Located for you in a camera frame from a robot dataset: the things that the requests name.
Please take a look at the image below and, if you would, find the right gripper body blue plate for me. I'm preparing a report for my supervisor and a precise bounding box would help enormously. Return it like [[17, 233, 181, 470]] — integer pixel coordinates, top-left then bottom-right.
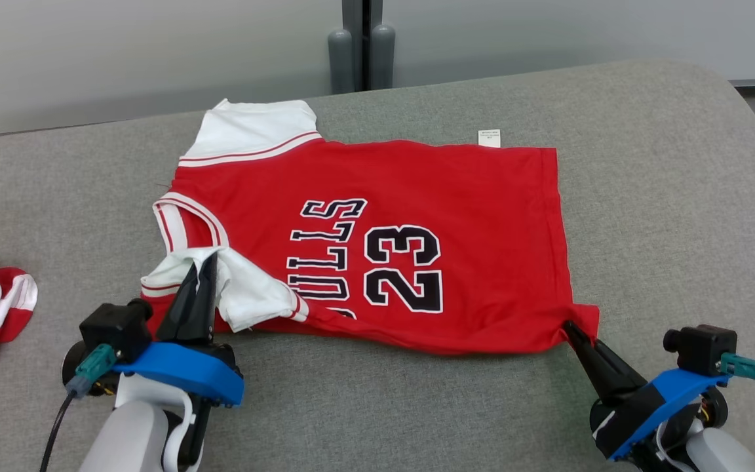
[[589, 367, 732, 472]]

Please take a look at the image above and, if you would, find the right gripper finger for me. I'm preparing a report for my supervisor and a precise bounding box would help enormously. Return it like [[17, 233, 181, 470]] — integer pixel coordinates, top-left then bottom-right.
[[562, 320, 622, 403], [591, 340, 648, 395]]

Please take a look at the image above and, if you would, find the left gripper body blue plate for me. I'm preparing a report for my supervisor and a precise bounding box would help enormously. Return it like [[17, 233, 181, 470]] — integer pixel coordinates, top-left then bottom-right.
[[114, 340, 246, 469]]

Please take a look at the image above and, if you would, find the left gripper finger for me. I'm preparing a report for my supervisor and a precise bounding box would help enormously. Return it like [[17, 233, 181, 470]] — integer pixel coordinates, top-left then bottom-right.
[[189, 252, 219, 346], [157, 262, 199, 343]]

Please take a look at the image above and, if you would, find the red Bulls 23 jersey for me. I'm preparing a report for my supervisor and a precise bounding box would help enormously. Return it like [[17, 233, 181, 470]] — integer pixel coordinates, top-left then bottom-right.
[[140, 98, 601, 356]]

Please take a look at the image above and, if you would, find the teal left camera connector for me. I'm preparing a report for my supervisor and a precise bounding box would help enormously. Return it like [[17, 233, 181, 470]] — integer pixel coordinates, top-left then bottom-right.
[[65, 344, 118, 399]]

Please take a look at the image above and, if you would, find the teal camera connector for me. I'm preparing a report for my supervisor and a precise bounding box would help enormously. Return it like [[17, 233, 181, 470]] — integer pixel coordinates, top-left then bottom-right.
[[720, 353, 755, 389], [65, 344, 118, 399]]

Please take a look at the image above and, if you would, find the teal right camera connector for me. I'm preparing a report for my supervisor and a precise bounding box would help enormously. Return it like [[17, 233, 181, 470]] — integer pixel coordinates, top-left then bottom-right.
[[720, 353, 755, 389]]

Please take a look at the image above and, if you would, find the black left camera cable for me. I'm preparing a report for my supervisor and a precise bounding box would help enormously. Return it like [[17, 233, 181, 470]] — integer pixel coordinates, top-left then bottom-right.
[[39, 392, 77, 472]]

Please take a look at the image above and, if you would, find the grey double partition post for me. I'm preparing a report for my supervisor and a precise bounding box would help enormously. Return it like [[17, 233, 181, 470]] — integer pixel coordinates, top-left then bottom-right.
[[327, 0, 397, 94]]

